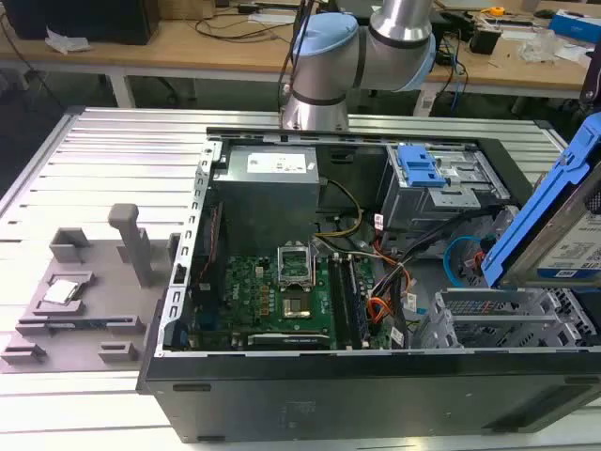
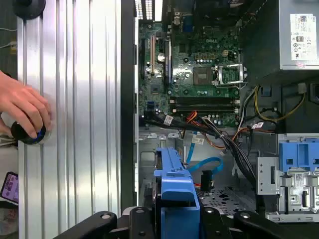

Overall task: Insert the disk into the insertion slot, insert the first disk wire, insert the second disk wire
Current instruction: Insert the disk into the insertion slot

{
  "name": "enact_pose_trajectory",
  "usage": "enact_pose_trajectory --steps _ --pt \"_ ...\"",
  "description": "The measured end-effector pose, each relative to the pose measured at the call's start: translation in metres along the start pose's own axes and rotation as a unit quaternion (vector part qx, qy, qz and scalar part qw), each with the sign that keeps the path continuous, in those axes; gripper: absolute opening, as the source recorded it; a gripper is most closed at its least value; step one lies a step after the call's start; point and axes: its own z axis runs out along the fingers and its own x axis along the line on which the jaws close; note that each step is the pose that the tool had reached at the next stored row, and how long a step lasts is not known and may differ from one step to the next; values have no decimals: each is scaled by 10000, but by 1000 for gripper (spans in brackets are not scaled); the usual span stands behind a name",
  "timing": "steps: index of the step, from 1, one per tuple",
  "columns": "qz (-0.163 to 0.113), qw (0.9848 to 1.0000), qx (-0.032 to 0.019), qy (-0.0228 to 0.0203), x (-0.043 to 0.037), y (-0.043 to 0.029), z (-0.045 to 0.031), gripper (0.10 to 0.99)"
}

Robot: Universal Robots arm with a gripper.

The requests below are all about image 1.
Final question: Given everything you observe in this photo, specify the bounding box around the hard disk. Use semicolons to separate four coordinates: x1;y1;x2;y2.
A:
482;112;601;290

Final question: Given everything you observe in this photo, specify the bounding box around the blue disk wire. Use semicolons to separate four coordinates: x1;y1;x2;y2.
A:
442;234;494;288

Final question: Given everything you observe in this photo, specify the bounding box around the coloured power disk wire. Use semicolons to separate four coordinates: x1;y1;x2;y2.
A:
368;253;420;337

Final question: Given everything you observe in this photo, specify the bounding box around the silver perforated disk bay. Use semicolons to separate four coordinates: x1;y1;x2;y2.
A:
408;286;593;351

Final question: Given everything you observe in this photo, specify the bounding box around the RAM stick in slot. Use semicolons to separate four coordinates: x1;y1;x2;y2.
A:
345;256;373;350

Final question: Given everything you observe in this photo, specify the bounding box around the black RAM slot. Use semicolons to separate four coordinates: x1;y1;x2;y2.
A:
327;253;351;351

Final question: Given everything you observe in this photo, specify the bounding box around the blue cardboard box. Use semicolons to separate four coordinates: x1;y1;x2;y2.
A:
549;8;601;38

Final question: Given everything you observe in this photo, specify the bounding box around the clear plastic bag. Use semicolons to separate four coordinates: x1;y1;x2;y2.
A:
517;29;558;63

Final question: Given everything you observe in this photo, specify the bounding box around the small black device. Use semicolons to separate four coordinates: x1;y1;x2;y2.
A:
469;23;501;55

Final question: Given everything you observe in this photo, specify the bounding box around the silver drive cage blue latch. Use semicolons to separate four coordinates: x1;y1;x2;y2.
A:
379;143;512;246

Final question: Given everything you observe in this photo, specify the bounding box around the grey power supply unit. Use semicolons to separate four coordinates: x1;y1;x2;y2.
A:
210;144;326;257

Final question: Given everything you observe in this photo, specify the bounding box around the metal socket cover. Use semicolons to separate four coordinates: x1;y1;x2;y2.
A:
277;241;315;288

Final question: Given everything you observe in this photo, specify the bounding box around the CPU socket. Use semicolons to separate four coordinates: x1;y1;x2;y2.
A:
280;293;312;321

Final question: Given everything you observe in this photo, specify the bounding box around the wooden desk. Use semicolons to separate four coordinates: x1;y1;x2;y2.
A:
0;0;601;100

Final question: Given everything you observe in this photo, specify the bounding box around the green motherboard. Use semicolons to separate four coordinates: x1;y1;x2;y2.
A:
187;253;406;351

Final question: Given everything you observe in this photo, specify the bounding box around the black PC case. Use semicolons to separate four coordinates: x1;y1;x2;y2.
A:
135;125;601;445

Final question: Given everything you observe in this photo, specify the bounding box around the large black box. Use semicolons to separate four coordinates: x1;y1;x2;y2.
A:
3;0;161;46

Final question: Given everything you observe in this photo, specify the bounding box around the crumpled white plastic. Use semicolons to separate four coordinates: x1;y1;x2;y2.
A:
44;26;91;54

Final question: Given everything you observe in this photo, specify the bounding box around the grey parts rack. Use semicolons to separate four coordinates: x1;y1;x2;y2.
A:
0;202;183;375

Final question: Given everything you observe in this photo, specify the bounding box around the RAM stick on rack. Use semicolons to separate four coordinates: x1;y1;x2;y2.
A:
46;318;133;329

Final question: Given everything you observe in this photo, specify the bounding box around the silver CPU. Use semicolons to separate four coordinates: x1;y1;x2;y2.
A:
42;277;88;304

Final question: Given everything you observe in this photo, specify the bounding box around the hanging blue cable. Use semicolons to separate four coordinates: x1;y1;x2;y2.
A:
440;37;471;113

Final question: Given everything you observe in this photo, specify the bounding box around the black sleeved wire bundle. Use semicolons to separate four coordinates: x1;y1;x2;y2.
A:
396;206;500;349

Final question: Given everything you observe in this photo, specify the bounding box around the yellow and black cable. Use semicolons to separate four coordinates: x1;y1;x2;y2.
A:
313;178;363;241

